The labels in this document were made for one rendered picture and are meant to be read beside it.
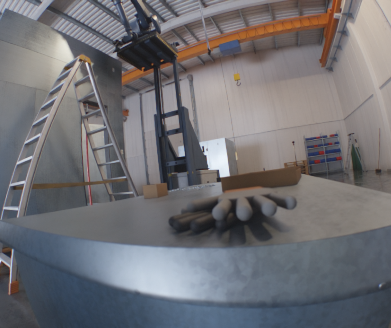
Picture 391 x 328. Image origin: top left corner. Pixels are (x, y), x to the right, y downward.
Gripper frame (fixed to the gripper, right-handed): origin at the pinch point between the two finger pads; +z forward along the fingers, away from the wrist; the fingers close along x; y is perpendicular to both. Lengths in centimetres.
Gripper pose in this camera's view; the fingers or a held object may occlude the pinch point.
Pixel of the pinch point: (116, 45)
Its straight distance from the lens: 419.9
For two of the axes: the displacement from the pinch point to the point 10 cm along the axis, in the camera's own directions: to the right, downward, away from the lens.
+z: -9.0, 1.4, 4.1
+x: 3.7, -2.3, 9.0
